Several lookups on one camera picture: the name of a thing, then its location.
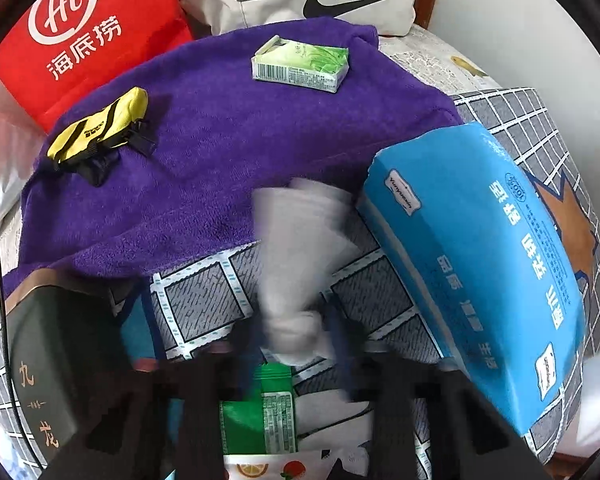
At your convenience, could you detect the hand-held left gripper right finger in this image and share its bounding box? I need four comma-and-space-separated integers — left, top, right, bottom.
324, 309, 547, 480

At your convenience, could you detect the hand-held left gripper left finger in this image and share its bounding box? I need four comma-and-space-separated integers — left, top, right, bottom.
45, 324, 267, 480

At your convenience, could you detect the grey white sock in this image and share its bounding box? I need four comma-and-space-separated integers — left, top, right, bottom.
252, 176, 361, 366

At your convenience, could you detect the blue tissue pack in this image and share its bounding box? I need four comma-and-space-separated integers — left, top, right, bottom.
356, 121, 583, 438

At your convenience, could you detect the green snack packet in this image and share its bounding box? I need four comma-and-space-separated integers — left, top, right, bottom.
219, 362, 299, 456

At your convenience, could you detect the fruit print packet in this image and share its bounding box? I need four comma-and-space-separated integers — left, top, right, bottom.
222, 447, 331, 480

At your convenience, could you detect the dark green box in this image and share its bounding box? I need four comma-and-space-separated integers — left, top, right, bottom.
2, 267, 146, 466

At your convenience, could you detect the purple towel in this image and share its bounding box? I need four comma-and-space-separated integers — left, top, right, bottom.
2, 16, 466, 301

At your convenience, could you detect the green tissue pack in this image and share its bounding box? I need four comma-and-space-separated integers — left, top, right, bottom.
251, 35, 350, 94

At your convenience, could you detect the red paper bag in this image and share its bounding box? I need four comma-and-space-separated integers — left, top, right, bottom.
0, 0, 196, 133

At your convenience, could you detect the yellow pouch with black straps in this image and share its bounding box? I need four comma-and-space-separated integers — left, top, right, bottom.
46, 86, 157, 187

